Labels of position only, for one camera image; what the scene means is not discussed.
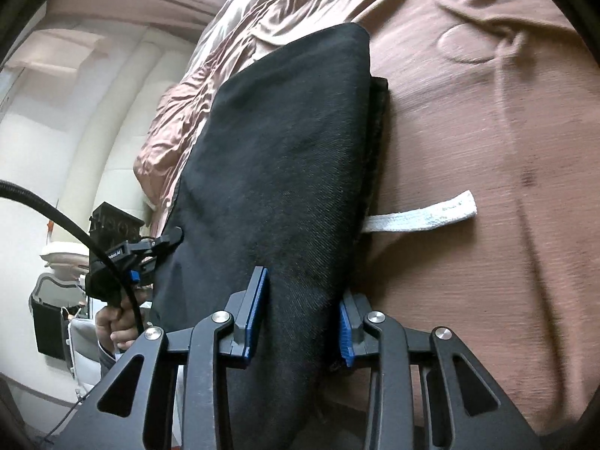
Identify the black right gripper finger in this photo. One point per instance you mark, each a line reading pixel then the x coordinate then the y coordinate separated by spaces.
pixel 161 247
pixel 132 406
pixel 427 389

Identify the black pants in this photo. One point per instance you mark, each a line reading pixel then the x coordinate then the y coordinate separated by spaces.
pixel 280 177

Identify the grey sleeve forearm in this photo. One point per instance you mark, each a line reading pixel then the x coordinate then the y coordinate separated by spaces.
pixel 107 358

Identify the person's left hand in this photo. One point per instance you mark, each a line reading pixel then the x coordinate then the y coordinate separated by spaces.
pixel 116 327

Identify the black monitor screen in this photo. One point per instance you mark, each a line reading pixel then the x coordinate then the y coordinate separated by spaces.
pixel 49 327

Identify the cream padded headboard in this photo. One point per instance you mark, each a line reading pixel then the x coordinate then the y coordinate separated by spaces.
pixel 73 140

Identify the brown bed cover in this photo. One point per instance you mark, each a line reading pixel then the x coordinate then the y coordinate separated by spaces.
pixel 496 97

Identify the white drawstring of pants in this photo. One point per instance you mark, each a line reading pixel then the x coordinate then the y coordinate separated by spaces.
pixel 449 212

